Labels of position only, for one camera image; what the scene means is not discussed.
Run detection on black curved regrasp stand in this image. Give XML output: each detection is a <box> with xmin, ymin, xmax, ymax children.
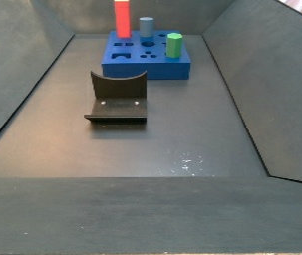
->
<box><xmin>85</xmin><ymin>73</ymin><xmax>148</xmax><ymax>122</ymax></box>

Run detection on blue-grey cylinder peg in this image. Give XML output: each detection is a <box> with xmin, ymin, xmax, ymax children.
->
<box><xmin>140</xmin><ymin>17</ymin><xmax>154</xmax><ymax>38</ymax></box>

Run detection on tall red rectangular block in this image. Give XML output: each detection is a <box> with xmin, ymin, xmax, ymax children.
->
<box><xmin>114</xmin><ymin>0</ymin><xmax>132</xmax><ymax>38</ymax></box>

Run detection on blue shape-sorter fixture block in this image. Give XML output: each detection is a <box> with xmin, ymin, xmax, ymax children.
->
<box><xmin>102</xmin><ymin>30</ymin><xmax>190</xmax><ymax>80</ymax></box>

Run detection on green hexagonal peg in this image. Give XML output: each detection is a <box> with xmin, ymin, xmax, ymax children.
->
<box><xmin>166</xmin><ymin>33</ymin><xmax>182</xmax><ymax>58</ymax></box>

